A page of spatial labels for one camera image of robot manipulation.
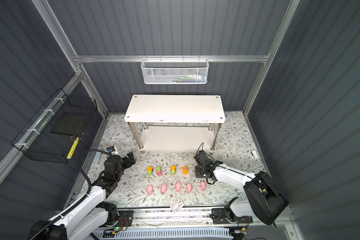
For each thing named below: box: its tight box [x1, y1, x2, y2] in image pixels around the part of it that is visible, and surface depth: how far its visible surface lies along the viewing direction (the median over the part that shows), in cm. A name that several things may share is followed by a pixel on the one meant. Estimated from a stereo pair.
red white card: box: [170, 199, 185, 214], surface depth 78 cm
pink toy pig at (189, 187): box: [186, 182, 193, 193], surface depth 84 cm
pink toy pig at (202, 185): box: [200, 180, 207, 191], surface depth 84 cm
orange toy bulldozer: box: [182, 166, 189, 175], surface depth 91 cm
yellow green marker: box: [66, 137, 79, 160], surface depth 69 cm
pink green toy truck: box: [156, 166, 163, 177], surface depth 89 cm
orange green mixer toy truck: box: [170, 165, 177, 175], surface depth 90 cm
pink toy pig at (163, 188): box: [160, 183, 168, 194], surface depth 84 cm
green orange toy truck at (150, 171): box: [147, 166, 153, 176], surface depth 90 cm
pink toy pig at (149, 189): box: [147, 184, 153, 195], surface depth 84 cm
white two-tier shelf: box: [124, 94, 226, 152], surface depth 82 cm
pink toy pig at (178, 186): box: [175, 182, 181, 192], surface depth 84 cm
